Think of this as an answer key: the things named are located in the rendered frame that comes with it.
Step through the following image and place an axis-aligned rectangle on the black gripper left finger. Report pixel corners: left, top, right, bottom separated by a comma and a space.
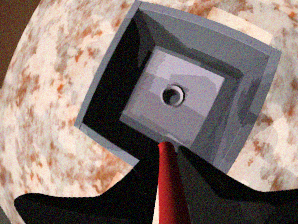
13, 145, 160, 224

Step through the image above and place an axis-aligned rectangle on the red peg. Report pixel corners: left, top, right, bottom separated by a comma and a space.
158, 141, 192, 224

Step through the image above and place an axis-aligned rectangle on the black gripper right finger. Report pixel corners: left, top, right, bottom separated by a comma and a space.
177, 145, 298, 224

